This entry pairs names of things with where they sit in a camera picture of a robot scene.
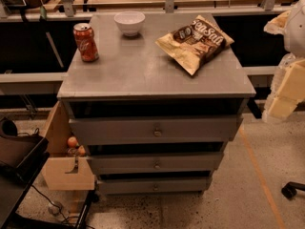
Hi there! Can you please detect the open wooden side drawer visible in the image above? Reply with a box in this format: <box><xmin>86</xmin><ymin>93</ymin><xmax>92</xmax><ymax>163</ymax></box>
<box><xmin>42</xmin><ymin>101</ymin><xmax>94</xmax><ymax>191</ymax></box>

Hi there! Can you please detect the grey drawer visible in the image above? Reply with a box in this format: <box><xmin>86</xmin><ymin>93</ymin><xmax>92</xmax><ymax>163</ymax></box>
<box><xmin>70</xmin><ymin>115</ymin><xmax>242</xmax><ymax>145</ymax></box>
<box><xmin>97</xmin><ymin>177</ymin><xmax>212</xmax><ymax>195</ymax></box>
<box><xmin>88</xmin><ymin>152</ymin><xmax>223</xmax><ymax>175</ymax></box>

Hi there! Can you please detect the grey middle drawer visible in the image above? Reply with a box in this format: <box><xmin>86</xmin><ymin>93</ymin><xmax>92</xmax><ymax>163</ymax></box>
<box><xmin>88</xmin><ymin>152</ymin><xmax>223</xmax><ymax>175</ymax></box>

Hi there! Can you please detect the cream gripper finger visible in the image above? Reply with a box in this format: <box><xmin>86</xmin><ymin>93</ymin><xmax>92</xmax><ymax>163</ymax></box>
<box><xmin>268</xmin><ymin>97</ymin><xmax>297</xmax><ymax>119</ymax></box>

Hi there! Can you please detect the sea salt chip bag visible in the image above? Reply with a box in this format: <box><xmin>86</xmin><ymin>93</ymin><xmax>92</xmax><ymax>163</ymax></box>
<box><xmin>155</xmin><ymin>15</ymin><xmax>234</xmax><ymax>75</ymax></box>

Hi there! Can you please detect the black floor cable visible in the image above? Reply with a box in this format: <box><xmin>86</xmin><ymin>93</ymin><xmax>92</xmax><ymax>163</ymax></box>
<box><xmin>30</xmin><ymin>184</ymin><xmax>96</xmax><ymax>229</ymax></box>

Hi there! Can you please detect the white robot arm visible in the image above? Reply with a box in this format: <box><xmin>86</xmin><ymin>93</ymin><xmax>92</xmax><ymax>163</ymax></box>
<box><xmin>263</xmin><ymin>0</ymin><xmax>305</xmax><ymax>123</ymax></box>

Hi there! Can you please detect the black cart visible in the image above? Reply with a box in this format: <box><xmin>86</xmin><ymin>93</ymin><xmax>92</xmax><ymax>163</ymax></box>
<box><xmin>0</xmin><ymin>117</ymin><xmax>50</xmax><ymax>229</ymax></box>

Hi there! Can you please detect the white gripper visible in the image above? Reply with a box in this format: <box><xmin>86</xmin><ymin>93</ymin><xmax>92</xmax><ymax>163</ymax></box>
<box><xmin>263</xmin><ymin>10</ymin><xmax>305</xmax><ymax>103</ymax></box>

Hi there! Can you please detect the orange fruit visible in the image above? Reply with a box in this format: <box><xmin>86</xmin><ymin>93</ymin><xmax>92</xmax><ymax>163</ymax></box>
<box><xmin>67</xmin><ymin>136</ymin><xmax>78</xmax><ymax>148</ymax></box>

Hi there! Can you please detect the white ceramic bowl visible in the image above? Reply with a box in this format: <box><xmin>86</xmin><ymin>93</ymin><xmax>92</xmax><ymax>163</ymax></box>
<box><xmin>114</xmin><ymin>10</ymin><xmax>146</xmax><ymax>36</ymax></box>

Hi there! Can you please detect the grey bottom drawer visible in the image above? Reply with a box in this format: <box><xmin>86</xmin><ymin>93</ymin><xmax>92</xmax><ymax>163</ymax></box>
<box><xmin>97</xmin><ymin>177</ymin><xmax>212</xmax><ymax>195</ymax></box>

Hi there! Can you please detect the grey drawer cabinet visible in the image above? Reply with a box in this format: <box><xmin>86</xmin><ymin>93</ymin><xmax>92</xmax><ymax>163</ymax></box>
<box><xmin>58</xmin><ymin>13</ymin><xmax>255</xmax><ymax>185</ymax></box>

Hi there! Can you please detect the black chair wheel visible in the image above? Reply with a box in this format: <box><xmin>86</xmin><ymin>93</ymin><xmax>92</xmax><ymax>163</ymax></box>
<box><xmin>281</xmin><ymin>181</ymin><xmax>305</xmax><ymax>199</ymax></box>

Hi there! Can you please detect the red coke can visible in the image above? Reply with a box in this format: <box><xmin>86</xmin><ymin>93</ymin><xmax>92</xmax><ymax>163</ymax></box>
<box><xmin>73</xmin><ymin>23</ymin><xmax>99</xmax><ymax>62</ymax></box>

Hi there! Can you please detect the grey top drawer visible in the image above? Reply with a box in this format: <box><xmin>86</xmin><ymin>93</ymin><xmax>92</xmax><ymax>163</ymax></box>
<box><xmin>70</xmin><ymin>115</ymin><xmax>242</xmax><ymax>145</ymax></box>

